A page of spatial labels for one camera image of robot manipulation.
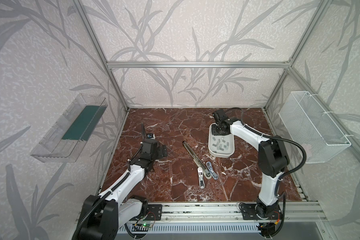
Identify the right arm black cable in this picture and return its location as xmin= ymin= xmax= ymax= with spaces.
xmin=223 ymin=107 xmax=307 ymax=238

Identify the small white stapler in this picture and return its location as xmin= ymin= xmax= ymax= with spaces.
xmin=197 ymin=167 xmax=205 ymax=189

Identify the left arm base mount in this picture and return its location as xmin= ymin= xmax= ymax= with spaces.
xmin=142 ymin=204 xmax=163 ymax=221

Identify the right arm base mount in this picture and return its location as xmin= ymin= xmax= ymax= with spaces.
xmin=239 ymin=202 xmax=284 ymax=221

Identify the clear wall shelf green mat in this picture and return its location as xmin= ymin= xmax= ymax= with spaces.
xmin=31 ymin=94 xmax=108 ymax=163

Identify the white plastic tray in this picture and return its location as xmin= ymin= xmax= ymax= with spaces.
xmin=208 ymin=124 xmax=235 ymax=158

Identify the grey white large stapler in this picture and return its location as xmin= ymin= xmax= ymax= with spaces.
xmin=183 ymin=141 xmax=212 ymax=179

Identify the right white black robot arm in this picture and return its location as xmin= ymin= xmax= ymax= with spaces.
xmin=210 ymin=108 xmax=307 ymax=220

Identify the green circuit board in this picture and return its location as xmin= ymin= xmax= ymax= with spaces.
xmin=133 ymin=222 xmax=155 ymax=232

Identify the white wire mesh basket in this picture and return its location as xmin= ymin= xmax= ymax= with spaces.
xmin=279 ymin=91 xmax=352 ymax=164

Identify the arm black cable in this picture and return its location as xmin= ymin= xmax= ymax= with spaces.
xmin=223 ymin=107 xmax=307 ymax=238
xmin=71 ymin=122 xmax=148 ymax=240

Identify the aluminium front rail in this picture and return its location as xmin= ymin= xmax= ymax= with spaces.
xmin=151 ymin=202 xmax=328 ymax=224

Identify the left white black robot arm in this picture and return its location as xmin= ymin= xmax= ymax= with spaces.
xmin=72 ymin=138 xmax=168 ymax=240

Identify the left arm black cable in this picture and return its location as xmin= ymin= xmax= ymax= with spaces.
xmin=71 ymin=122 xmax=148 ymax=240

